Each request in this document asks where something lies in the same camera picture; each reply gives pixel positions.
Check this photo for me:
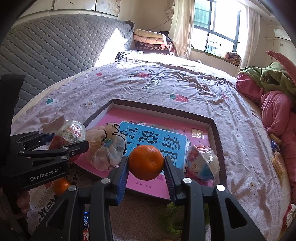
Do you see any red bowl toy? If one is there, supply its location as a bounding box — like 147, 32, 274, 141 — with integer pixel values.
49, 120, 86, 150

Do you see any white blue bowl toy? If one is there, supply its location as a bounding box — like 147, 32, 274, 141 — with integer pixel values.
186, 144, 220, 181

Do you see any orange tangerine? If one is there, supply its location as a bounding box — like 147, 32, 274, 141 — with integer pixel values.
53, 178, 70, 196
128, 145, 164, 181

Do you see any beige mesh drawstring pouch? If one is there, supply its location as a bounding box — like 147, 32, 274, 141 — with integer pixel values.
85, 123, 127, 171

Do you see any green fuzzy ring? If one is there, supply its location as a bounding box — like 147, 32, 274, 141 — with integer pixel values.
159, 201, 210, 237

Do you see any blue Oreo snack packet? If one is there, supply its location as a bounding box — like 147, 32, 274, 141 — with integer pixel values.
83, 211, 90, 241

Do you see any person's left hand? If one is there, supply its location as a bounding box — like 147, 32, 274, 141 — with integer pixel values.
16, 190, 30, 214

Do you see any pink and blue book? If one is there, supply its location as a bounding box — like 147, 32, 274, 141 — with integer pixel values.
74, 105, 210, 200

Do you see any shallow grey cardboard box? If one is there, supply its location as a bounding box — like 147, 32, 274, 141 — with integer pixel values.
84, 99, 227, 185

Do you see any pink strawberry print bedsheet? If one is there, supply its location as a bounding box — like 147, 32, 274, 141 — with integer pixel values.
11, 61, 290, 240

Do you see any grey quilted headboard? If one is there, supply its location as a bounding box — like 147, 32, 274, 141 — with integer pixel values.
1, 14, 135, 113

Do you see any yellow wrapped biscuit packet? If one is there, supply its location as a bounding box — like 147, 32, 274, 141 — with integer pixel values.
271, 152, 285, 179

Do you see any small blue snack packet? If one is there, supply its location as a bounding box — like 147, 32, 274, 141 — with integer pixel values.
271, 140, 280, 153

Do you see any orange wrapped snack bar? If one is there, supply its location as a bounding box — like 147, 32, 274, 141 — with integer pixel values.
269, 133, 282, 146

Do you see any white red scrunchie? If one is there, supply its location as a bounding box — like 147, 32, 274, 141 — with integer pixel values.
282, 203, 296, 230

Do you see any pink crumpled duvet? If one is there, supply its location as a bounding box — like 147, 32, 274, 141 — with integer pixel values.
236, 73, 295, 204

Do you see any floral cushion on windowsill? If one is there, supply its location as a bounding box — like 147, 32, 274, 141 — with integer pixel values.
224, 52, 241, 66

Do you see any stack of folded blankets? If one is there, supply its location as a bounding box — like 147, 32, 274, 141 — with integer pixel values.
133, 29, 176, 56

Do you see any green blanket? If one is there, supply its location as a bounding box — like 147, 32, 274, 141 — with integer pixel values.
239, 62, 295, 102

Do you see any cream left curtain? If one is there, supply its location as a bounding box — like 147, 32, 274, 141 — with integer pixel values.
166, 0, 195, 59

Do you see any cream curtain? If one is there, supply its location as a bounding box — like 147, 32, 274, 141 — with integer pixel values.
166, 0, 195, 59
238, 6, 260, 70

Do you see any painted overhead cabinet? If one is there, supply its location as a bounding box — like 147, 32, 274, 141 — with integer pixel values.
22, 0, 120, 16

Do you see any dark framed window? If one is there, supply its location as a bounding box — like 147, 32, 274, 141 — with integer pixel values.
191, 0, 242, 57

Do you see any pink curved pillow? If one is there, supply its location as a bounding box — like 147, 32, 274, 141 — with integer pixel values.
266, 51, 296, 84

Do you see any cream right curtain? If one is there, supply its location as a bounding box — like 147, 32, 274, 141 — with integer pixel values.
238, 6, 260, 70

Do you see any white wall air conditioner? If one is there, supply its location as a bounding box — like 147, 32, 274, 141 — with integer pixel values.
274, 28, 291, 41

